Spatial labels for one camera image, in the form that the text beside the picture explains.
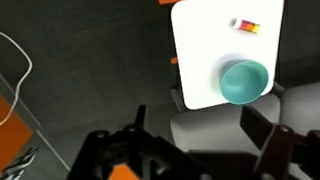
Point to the green bowl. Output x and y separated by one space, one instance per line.
245 83

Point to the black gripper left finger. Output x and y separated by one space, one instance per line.
133 150

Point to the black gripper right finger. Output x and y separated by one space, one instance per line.
276 143

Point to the multicoloured glue stick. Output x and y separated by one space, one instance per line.
246 25

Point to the orange carpet patch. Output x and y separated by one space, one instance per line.
11 136

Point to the white small table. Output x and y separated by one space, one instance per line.
200 50

